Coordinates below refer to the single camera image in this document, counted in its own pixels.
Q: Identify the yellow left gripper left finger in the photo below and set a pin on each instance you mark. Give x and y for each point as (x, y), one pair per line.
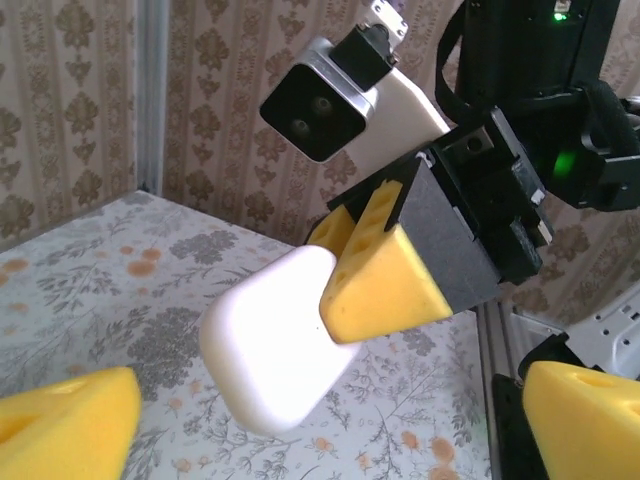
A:
(60, 430)

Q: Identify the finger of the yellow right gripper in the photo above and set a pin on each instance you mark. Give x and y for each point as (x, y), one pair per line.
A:
(330, 235)
(390, 300)

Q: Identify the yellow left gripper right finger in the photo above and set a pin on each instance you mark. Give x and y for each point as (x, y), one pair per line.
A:
(590, 430)

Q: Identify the white earbuds charging case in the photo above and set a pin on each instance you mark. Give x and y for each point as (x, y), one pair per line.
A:
(270, 350)

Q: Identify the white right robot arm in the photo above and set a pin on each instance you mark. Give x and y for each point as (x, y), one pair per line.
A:
(610, 330)

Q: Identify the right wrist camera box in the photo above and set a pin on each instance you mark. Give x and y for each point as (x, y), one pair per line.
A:
(320, 115)

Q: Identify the aluminium frame post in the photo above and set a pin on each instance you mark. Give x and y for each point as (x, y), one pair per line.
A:
(150, 100)

